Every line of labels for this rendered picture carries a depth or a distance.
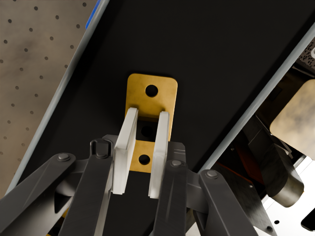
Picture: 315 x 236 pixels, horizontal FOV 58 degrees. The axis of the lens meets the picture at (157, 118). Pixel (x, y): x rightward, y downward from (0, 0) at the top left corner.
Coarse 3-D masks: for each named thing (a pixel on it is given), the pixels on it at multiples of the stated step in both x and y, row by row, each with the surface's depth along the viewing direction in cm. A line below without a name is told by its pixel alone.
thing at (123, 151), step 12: (132, 108) 22; (132, 120) 19; (120, 132) 18; (132, 132) 18; (120, 144) 16; (132, 144) 19; (120, 156) 16; (120, 168) 16; (120, 180) 16; (120, 192) 16
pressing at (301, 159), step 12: (300, 156) 41; (300, 168) 41; (312, 168) 42; (312, 180) 42; (264, 192) 44; (312, 192) 43; (264, 204) 44; (276, 204) 44; (300, 204) 44; (312, 204) 44; (276, 216) 45; (288, 216) 45; (300, 216) 45; (276, 228) 46; (288, 228) 46; (300, 228) 46
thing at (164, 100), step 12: (132, 84) 22; (144, 84) 22; (156, 84) 22; (168, 84) 22; (132, 96) 22; (144, 96) 22; (156, 96) 22; (168, 96) 22; (144, 108) 22; (156, 108) 22; (168, 108) 22; (144, 120) 22; (156, 120) 22; (144, 132) 23; (156, 132) 22; (144, 144) 23; (132, 156) 24; (132, 168) 24; (144, 168) 24
